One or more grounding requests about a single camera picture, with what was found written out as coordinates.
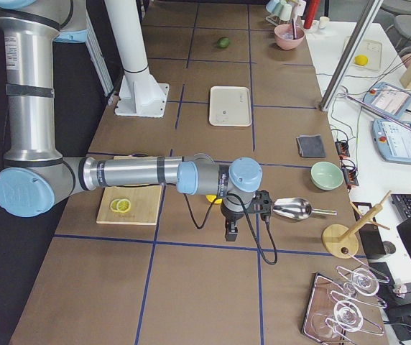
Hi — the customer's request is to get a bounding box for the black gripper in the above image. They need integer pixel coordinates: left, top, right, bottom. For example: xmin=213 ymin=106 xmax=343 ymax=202
xmin=221 ymin=204 xmax=244 ymax=242

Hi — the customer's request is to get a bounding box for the yellow lemon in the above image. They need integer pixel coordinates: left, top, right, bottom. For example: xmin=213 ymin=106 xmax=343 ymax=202
xmin=354 ymin=55 xmax=369 ymax=66
xmin=205 ymin=195 xmax=222 ymax=204

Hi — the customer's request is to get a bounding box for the green lime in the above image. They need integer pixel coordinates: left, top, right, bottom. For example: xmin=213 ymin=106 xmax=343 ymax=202
xmin=216 ymin=37 xmax=230 ymax=49

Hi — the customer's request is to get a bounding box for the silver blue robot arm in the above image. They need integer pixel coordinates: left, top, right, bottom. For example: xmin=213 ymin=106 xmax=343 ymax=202
xmin=0 ymin=1 xmax=262 ymax=241

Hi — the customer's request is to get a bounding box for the cream rabbit tray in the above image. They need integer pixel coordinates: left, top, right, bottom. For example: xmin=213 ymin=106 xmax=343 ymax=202
xmin=208 ymin=86 xmax=252 ymax=127

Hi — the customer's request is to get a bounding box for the dark tray with glasses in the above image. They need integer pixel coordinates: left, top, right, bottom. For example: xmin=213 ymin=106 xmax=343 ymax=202
xmin=301 ymin=272 xmax=384 ymax=344

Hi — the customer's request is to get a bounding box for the metal scoop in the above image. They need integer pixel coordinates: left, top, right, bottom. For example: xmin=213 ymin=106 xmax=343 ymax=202
xmin=272 ymin=198 xmax=338 ymax=220

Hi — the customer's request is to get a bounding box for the bamboo cutting board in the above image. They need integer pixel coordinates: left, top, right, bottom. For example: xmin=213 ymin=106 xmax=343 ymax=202
xmin=96 ymin=155 xmax=166 ymax=226

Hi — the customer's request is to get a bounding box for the green bowl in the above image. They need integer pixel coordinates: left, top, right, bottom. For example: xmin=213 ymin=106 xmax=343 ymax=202
xmin=310 ymin=162 xmax=343 ymax=190

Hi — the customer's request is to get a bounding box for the wooden cup stand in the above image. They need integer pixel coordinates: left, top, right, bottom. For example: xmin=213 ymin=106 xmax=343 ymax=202
xmin=322 ymin=190 xmax=392 ymax=259

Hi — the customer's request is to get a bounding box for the lemon slice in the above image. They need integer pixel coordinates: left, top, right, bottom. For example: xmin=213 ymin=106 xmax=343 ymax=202
xmin=110 ymin=198 xmax=120 ymax=213
xmin=116 ymin=198 xmax=131 ymax=213

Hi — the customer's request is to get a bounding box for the grey folded cloth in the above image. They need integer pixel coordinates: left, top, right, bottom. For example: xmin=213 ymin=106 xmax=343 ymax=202
xmin=296 ymin=135 xmax=326 ymax=158

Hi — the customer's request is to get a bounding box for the orange circuit board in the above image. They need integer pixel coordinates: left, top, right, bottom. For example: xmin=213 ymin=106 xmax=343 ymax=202
xmin=341 ymin=166 xmax=359 ymax=188
xmin=335 ymin=140 xmax=350 ymax=158

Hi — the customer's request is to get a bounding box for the black keyboard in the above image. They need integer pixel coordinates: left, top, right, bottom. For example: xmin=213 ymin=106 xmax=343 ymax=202
xmin=391 ymin=193 xmax=411 ymax=220

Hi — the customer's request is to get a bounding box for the blue teach pendant near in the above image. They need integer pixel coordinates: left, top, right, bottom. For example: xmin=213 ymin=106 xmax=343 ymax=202
xmin=371 ymin=119 xmax=411 ymax=165

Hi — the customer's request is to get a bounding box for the blue teach pendant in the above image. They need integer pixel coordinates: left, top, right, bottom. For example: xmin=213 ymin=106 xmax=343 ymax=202
xmin=371 ymin=119 xmax=411 ymax=165
xmin=363 ymin=82 xmax=411 ymax=119

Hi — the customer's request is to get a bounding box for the bubble wrap in bowl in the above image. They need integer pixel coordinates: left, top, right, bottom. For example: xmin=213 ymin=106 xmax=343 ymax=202
xmin=279 ymin=30 xmax=293 ymax=40

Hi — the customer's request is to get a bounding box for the pink bowl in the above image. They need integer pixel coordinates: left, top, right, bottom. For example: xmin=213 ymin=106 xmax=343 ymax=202
xmin=274 ymin=24 xmax=305 ymax=50

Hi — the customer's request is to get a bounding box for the blue teach pendant far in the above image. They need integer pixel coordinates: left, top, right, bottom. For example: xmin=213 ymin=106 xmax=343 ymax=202
xmin=363 ymin=82 xmax=411 ymax=119

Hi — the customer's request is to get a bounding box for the yellow lemon on side table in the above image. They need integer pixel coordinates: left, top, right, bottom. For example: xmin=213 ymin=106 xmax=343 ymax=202
xmin=354 ymin=55 xmax=369 ymax=66

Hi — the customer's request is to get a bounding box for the pastel cup rack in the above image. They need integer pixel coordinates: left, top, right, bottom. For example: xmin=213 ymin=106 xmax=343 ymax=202
xmin=265 ymin=0 xmax=306 ymax=26

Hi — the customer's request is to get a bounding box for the black camera cable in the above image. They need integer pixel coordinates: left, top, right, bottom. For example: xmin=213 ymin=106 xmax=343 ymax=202
xmin=183 ymin=193 xmax=279 ymax=266

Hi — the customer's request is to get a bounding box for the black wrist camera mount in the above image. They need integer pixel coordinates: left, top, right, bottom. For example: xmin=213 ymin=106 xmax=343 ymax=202
xmin=247 ymin=190 xmax=273 ymax=223

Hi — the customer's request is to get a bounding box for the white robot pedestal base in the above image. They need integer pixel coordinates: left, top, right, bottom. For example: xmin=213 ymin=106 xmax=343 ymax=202
xmin=105 ymin=0 xmax=170 ymax=118

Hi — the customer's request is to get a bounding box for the black handled tool in bowl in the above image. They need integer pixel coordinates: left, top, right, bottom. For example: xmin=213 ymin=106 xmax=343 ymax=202
xmin=291 ymin=18 xmax=298 ymax=40

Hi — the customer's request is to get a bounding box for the aluminium frame post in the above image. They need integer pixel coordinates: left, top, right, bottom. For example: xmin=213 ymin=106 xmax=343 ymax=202
xmin=319 ymin=0 xmax=383 ymax=112

